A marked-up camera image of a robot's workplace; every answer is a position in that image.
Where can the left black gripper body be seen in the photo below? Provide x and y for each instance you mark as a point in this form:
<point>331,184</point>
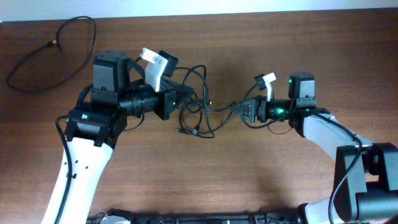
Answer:
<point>159,100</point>

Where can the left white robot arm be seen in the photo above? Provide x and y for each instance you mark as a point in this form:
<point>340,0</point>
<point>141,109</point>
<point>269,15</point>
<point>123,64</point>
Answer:
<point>121,88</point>

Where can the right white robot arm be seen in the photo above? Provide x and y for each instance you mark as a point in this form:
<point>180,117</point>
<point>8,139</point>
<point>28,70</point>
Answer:
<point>365,178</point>

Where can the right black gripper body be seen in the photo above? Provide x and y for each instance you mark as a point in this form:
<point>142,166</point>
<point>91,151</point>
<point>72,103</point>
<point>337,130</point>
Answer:
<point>252,108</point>

